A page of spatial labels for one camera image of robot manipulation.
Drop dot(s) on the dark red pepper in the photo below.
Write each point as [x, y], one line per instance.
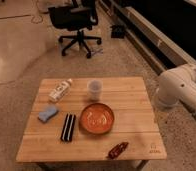
[117, 150]

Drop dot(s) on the black white striped block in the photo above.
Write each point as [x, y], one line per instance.
[68, 128]

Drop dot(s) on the wooden folding table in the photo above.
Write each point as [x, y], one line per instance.
[79, 133]

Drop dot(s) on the black box on floor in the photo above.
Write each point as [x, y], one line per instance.
[118, 31]

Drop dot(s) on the orange bowl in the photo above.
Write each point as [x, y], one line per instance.
[97, 118]

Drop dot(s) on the blue sponge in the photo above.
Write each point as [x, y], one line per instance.
[49, 112]

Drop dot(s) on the white plastic bottle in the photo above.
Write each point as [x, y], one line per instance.
[60, 90]

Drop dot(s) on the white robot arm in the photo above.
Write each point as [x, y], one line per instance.
[177, 84]

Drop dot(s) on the translucent white ceramic cup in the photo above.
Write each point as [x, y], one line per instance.
[94, 88]

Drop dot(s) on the black office chair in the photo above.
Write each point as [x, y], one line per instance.
[76, 17]

